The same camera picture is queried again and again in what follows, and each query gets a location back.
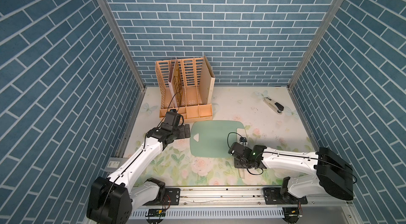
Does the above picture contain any green cutting board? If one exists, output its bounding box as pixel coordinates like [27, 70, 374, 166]
[190, 120, 246, 158]

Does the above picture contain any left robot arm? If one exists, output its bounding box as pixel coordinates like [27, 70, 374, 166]
[86, 124, 190, 224]

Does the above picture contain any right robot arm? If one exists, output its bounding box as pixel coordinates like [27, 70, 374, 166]
[228, 142, 355, 205]

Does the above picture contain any right circuit board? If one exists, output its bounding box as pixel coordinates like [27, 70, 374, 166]
[282, 207, 301, 224]

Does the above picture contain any circuit board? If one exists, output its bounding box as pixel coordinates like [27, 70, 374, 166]
[282, 207, 301, 224]
[145, 209, 167, 224]

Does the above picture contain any left circuit board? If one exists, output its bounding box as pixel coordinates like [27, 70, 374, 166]
[145, 209, 167, 224]

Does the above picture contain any peach desk file organizer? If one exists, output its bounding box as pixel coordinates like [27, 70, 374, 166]
[155, 56, 215, 123]

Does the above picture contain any floral table mat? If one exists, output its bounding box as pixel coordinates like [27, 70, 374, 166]
[123, 87, 314, 187]

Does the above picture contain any brown book in organizer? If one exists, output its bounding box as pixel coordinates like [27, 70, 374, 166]
[168, 59, 182, 108]

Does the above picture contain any white black stapler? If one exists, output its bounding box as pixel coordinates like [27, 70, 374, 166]
[264, 97, 284, 114]

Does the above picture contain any clear plastic box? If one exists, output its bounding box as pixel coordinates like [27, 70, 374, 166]
[104, 157, 126, 173]

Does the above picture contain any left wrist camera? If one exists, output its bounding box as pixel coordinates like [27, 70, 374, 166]
[163, 109, 184, 127]

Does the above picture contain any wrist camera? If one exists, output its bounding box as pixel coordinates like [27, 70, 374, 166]
[228, 142, 252, 161]
[163, 109, 184, 127]

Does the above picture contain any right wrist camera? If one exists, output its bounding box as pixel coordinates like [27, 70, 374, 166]
[228, 142, 252, 161]

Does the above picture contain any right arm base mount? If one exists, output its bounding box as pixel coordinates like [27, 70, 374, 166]
[263, 187, 308, 205]

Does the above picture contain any white vented cable tray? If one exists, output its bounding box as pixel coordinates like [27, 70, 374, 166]
[128, 209, 284, 220]

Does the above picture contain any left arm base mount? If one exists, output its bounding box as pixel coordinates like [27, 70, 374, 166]
[143, 188, 181, 206]

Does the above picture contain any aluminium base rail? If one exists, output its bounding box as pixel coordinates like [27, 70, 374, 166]
[125, 186, 362, 224]

